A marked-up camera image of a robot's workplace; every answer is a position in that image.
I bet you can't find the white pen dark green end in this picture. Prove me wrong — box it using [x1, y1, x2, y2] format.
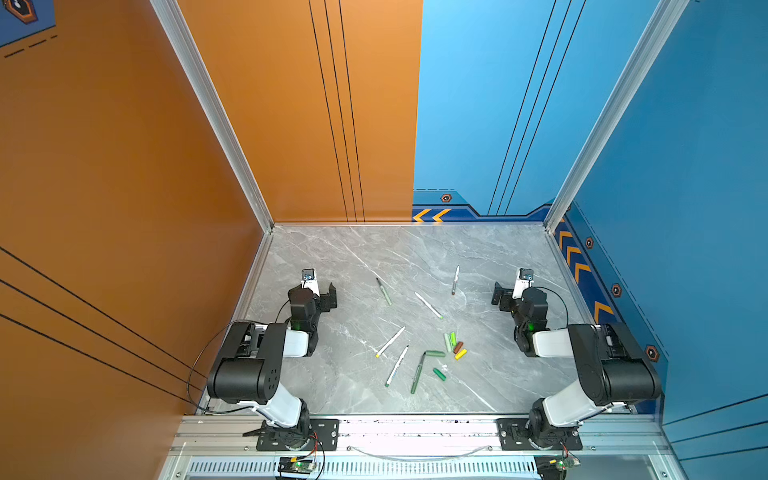
[375, 277, 393, 306]

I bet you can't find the white pen brown end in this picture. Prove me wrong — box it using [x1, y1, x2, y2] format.
[451, 265, 460, 296]

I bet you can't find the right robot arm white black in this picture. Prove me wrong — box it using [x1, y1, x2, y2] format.
[491, 283, 662, 451]

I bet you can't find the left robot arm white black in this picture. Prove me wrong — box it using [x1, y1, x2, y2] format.
[207, 285, 338, 450]

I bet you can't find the white pen yellow end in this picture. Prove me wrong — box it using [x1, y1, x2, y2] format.
[375, 326, 406, 358]

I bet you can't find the white pen light green end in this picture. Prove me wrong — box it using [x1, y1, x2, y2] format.
[414, 292, 444, 320]

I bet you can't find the white pen green tip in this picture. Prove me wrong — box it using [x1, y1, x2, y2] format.
[384, 345, 410, 388]

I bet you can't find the dark green capped pen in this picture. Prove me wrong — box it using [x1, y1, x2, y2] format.
[410, 350, 446, 395]

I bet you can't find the right green circuit board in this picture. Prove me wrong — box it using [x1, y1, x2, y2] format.
[534, 456, 581, 480]

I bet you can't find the green circuit board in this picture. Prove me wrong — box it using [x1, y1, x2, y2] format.
[534, 456, 581, 480]
[276, 457, 319, 479]

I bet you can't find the left green circuit board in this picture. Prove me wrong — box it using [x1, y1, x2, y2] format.
[276, 457, 319, 479]

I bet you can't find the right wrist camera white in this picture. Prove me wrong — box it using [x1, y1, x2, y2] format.
[512, 268, 534, 299]

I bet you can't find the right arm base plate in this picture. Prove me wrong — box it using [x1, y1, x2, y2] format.
[495, 417, 583, 451]

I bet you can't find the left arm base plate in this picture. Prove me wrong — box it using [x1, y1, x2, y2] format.
[256, 418, 340, 452]

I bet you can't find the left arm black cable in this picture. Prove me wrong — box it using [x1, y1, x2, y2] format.
[186, 320, 259, 416]

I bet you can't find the white cable on rail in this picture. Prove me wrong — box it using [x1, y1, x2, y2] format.
[346, 443, 492, 463]

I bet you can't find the aluminium front rail frame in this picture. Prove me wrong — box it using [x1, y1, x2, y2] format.
[158, 414, 686, 479]

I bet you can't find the left aluminium corner post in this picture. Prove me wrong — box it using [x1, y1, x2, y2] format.
[150, 0, 274, 235]

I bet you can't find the aluminium corner post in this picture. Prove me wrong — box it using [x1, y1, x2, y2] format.
[543, 0, 689, 234]
[150, 0, 274, 235]

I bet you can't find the right aluminium corner post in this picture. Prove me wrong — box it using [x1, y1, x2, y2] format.
[543, 0, 689, 234]

